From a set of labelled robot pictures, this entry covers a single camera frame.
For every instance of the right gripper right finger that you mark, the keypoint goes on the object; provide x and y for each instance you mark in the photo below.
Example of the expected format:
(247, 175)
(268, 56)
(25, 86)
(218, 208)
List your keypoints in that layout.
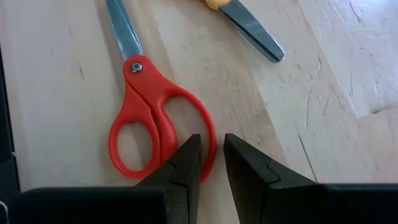
(280, 199)

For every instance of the red scissors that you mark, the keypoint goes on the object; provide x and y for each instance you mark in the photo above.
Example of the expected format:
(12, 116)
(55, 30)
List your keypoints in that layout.
(146, 93)

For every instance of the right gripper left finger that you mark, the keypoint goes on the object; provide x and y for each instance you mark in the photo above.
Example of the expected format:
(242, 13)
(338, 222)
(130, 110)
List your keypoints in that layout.
(174, 193)

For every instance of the orange scissors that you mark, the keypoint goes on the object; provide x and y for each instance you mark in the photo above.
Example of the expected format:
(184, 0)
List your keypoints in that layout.
(252, 28)

